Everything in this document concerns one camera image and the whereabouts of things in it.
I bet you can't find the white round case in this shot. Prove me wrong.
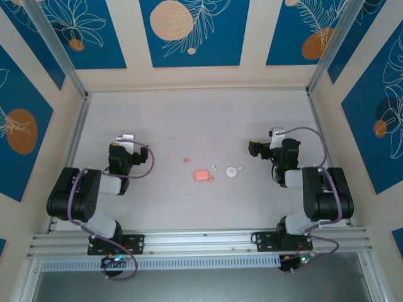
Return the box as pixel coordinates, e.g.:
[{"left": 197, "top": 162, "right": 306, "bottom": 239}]
[{"left": 224, "top": 165, "right": 244, "bottom": 179}]

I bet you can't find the grey metal plate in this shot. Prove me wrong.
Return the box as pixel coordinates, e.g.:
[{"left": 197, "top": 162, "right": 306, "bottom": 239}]
[{"left": 31, "top": 270, "right": 372, "bottom": 302}]

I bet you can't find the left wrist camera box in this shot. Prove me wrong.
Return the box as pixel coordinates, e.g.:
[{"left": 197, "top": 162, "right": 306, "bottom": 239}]
[{"left": 115, "top": 134, "right": 135, "bottom": 148}]

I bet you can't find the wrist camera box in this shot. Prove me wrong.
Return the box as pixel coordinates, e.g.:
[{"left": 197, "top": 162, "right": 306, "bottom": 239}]
[
  {"left": 115, "top": 134, "right": 135, "bottom": 148},
  {"left": 268, "top": 126, "right": 287, "bottom": 148}
]

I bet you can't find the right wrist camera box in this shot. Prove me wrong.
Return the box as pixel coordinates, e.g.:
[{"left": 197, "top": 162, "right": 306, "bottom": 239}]
[{"left": 268, "top": 126, "right": 287, "bottom": 148}]

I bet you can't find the aluminium side rail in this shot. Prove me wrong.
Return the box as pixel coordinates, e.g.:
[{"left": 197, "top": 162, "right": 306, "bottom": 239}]
[
  {"left": 46, "top": 92, "right": 93, "bottom": 234},
  {"left": 307, "top": 89, "right": 353, "bottom": 228}
]

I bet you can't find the blue floral wall panel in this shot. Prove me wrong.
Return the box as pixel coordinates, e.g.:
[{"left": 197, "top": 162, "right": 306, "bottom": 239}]
[
  {"left": 341, "top": 30, "right": 403, "bottom": 195},
  {"left": 266, "top": 0, "right": 353, "bottom": 66},
  {"left": 0, "top": 0, "right": 66, "bottom": 91},
  {"left": 139, "top": 0, "right": 251, "bottom": 68},
  {"left": 327, "top": 0, "right": 403, "bottom": 85},
  {"left": 0, "top": 43, "right": 54, "bottom": 203},
  {"left": 33, "top": 0, "right": 127, "bottom": 70}
]

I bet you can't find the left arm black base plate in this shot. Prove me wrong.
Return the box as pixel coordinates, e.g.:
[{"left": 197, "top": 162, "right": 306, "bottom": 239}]
[{"left": 87, "top": 234, "right": 145, "bottom": 255}]

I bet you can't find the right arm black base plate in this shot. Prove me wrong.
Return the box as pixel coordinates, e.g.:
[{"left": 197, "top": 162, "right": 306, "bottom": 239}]
[{"left": 253, "top": 232, "right": 314, "bottom": 252}]

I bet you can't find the aluminium mounting rail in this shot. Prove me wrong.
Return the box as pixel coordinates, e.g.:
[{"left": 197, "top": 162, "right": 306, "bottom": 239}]
[{"left": 26, "top": 229, "right": 369, "bottom": 258}]

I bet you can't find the aluminium corner post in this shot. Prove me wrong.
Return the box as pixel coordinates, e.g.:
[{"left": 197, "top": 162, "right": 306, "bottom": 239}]
[
  {"left": 306, "top": 0, "right": 363, "bottom": 96},
  {"left": 23, "top": 0, "right": 89, "bottom": 100}
]

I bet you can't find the grey slotted cable duct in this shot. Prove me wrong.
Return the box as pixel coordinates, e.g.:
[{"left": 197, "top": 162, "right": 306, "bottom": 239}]
[{"left": 40, "top": 254, "right": 281, "bottom": 272}]

